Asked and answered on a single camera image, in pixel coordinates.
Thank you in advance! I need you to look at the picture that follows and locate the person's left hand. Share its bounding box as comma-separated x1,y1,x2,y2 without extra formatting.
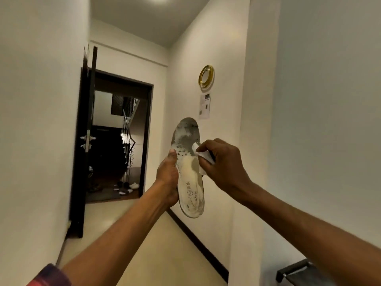
154,149,180,209

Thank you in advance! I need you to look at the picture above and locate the dark door frame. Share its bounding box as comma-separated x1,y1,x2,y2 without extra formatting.
80,68,154,203

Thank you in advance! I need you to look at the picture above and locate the round gold wall ornament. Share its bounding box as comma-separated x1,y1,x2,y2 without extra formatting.
198,65,215,89

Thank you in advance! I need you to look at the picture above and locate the dark baseboard strip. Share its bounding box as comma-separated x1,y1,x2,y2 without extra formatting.
166,208,229,284

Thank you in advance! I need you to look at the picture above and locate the dark wooden door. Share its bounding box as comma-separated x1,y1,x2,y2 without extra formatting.
69,46,98,239

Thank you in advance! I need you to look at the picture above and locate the plaid shirt sleeve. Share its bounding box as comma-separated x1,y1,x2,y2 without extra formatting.
27,263,72,286

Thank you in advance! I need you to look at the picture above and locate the silver door handle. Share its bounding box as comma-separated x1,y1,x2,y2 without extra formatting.
80,130,97,153

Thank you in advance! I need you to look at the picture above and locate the worn white shoe insole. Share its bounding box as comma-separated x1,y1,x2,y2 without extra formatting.
171,117,205,219

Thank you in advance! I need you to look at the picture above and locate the person's right forearm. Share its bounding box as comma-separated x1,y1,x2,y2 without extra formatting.
238,182,381,286

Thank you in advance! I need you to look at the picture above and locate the black metal stair railing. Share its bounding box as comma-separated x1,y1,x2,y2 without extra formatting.
120,98,140,182

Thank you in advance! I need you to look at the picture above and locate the black metal rack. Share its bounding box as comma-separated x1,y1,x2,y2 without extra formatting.
276,259,337,286

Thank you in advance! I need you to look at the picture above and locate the person's left forearm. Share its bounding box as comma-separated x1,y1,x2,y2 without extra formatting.
61,180,168,286

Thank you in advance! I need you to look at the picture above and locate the white paper wall notice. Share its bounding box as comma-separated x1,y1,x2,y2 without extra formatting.
198,93,211,120

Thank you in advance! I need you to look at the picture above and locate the person's right hand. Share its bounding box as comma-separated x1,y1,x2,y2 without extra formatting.
195,138,254,196

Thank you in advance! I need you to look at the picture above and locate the white cleaning wipe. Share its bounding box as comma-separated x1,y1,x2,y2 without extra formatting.
192,142,216,176

